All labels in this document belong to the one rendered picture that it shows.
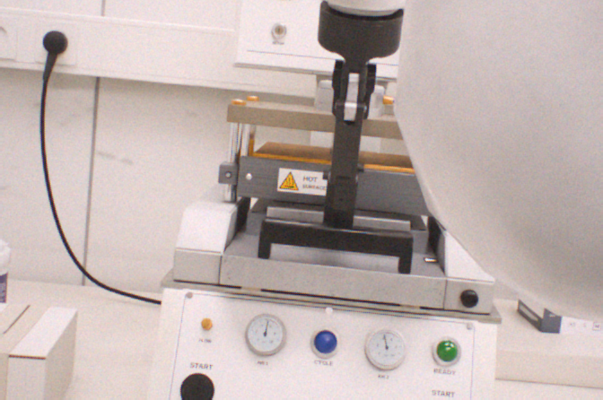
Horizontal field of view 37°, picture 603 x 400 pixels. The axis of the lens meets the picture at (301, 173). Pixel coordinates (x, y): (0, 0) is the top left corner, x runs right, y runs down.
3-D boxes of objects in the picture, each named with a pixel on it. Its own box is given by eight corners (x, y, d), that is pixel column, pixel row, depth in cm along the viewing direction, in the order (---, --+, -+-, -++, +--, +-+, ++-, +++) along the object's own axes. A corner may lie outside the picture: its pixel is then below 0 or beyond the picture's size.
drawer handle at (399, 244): (258, 254, 90) (262, 214, 90) (409, 270, 90) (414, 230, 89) (257, 258, 88) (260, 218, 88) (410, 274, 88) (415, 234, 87)
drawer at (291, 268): (250, 238, 118) (256, 178, 117) (419, 256, 117) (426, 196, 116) (218, 291, 89) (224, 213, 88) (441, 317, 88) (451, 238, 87)
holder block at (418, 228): (259, 212, 116) (261, 192, 116) (415, 228, 115) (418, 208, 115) (245, 235, 100) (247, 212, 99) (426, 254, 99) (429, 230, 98)
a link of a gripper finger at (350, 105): (371, 51, 81) (369, 69, 76) (364, 105, 83) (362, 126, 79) (344, 47, 81) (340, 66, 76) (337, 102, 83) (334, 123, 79)
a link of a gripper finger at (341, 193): (353, 162, 86) (351, 176, 84) (347, 208, 89) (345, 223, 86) (336, 160, 86) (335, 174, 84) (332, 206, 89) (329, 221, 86)
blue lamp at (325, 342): (312, 353, 90) (314, 329, 91) (336, 356, 90) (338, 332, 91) (312, 351, 89) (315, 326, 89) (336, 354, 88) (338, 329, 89)
